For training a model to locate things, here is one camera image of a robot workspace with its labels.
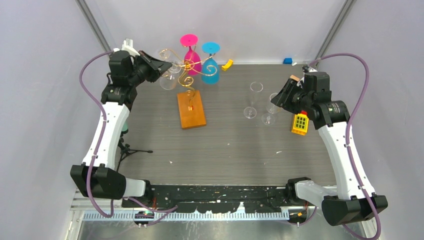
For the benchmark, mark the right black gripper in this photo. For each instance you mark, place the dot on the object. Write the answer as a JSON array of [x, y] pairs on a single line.
[[283, 98]]

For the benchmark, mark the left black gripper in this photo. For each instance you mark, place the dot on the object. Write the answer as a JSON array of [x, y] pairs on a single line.
[[161, 66]]

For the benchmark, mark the clear ribbed wine glass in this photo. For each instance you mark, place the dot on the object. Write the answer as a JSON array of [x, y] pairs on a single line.
[[269, 117]]

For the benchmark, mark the clear flute glass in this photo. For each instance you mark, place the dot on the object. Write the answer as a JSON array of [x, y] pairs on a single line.
[[255, 89]]

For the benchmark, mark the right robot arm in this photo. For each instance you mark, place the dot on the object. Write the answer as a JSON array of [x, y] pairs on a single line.
[[354, 197]]

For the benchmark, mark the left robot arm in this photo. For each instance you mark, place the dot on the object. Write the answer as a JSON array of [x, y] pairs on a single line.
[[96, 176]]

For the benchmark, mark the pink wine glass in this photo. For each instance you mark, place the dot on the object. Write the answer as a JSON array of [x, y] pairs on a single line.
[[190, 41]]

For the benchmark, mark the blue wine glass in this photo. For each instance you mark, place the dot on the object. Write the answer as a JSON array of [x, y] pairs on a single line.
[[210, 73]]

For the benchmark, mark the orange wooden rack base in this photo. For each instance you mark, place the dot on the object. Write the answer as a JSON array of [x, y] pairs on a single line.
[[191, 110]]

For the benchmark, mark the wooden toy block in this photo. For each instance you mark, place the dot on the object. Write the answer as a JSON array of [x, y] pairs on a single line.
[[294, 78]]

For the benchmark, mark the colourful toy brick building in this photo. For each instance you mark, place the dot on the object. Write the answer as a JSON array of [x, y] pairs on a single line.
[[300, 123]]

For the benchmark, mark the blue toy block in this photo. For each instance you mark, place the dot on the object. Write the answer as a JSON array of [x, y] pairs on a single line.
[[287, 61]]

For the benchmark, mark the yellow toy block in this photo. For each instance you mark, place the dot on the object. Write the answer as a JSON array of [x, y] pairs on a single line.
[[227, 66]]

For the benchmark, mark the mint green cup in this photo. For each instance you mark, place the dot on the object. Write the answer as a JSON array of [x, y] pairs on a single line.
[[125, 128]]

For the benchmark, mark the small black tripod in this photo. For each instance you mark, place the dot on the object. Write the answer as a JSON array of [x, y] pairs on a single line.
[[126, 151]]

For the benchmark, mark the gold wire wine glass rack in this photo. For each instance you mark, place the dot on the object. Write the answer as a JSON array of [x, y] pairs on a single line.
[[185, 80]]

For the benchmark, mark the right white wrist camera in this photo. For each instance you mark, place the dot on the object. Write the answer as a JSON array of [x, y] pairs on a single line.
[[307, 69]]

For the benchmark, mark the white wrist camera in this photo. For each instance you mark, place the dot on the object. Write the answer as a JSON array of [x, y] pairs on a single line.
[[128, 46], [307, 69]]

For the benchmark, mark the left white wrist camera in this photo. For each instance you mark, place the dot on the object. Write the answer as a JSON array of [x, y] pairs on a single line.
[[128, 46]]

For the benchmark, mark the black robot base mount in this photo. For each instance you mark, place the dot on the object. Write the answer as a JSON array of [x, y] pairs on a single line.
[[167, 202]]

